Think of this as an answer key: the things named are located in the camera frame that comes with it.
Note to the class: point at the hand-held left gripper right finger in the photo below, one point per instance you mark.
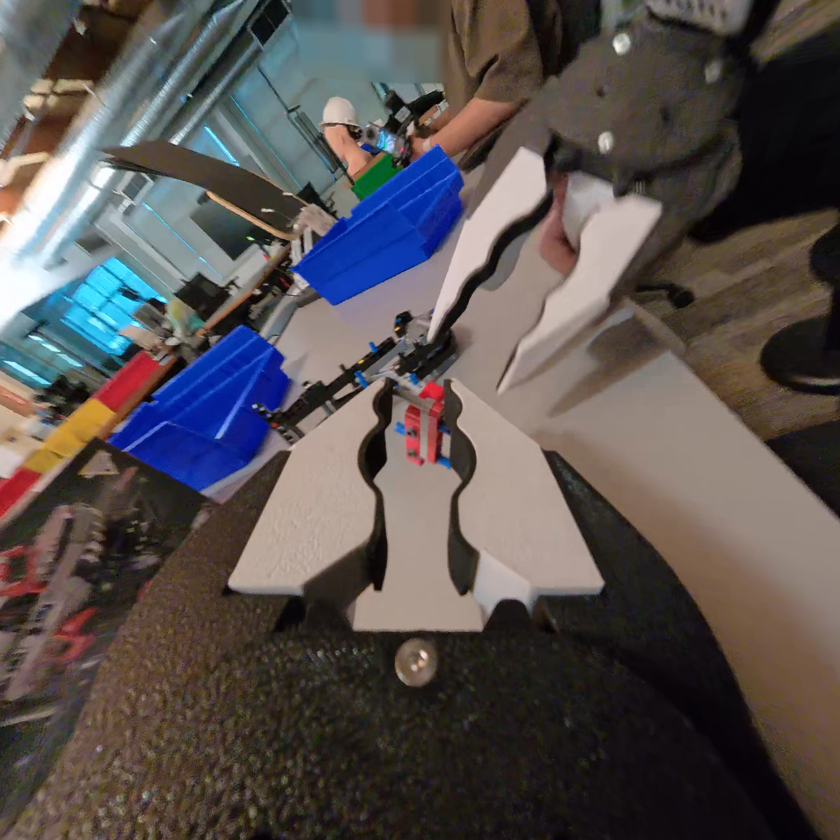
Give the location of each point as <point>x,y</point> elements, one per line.
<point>525,525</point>

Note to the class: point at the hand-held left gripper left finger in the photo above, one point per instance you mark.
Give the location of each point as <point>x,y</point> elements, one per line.
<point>308,518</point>

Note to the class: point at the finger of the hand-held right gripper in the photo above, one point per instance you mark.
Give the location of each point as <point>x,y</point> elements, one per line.
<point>590,289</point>
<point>485,229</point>

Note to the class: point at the red toy brick assembly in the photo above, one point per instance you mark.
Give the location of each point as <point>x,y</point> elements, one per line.
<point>415,433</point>

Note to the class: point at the black toy brick chassis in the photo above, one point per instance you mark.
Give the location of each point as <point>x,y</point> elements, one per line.
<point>420,358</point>

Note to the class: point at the grey desk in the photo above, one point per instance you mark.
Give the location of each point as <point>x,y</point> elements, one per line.
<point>590,433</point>

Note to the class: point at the person's right hand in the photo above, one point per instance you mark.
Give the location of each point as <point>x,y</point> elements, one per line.
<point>556,243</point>

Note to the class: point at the blue plastic bin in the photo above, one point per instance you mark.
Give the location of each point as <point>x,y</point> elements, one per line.
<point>197,420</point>
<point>374,249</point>

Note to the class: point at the green plastic bin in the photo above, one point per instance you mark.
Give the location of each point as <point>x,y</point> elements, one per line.
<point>375,178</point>

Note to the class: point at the person's dark clothing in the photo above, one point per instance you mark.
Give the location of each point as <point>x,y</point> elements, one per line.
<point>787,151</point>

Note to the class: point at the red plastic bin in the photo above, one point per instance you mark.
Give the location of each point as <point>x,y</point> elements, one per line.
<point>19,489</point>
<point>131,380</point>

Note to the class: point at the black chair base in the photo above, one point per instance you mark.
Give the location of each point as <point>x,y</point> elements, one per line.
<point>807,354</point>

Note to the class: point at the dark printed toy box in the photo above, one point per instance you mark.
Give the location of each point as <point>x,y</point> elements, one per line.
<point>79,558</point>

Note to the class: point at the yellow plastic bin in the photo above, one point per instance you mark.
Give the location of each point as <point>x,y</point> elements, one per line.
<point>79,430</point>

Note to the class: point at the dark monitor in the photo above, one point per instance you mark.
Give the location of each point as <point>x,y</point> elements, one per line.
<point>220,229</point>

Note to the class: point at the silver ventilation duct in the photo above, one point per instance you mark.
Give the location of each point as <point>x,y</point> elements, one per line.
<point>131,85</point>

